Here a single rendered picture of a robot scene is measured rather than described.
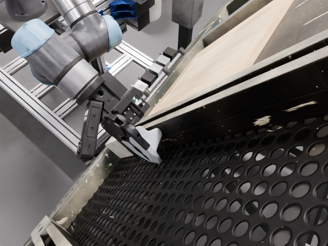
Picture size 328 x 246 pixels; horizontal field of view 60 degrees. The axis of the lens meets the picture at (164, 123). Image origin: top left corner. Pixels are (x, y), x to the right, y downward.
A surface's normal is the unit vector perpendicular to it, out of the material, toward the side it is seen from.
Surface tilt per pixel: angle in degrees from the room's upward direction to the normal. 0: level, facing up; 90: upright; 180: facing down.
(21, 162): 0
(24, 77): 0
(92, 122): 32
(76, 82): 42
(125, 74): 0
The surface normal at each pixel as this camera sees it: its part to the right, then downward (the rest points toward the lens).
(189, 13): -0.54, 0.73
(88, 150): 0.41, -0.15
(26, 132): 0.00, -0.51
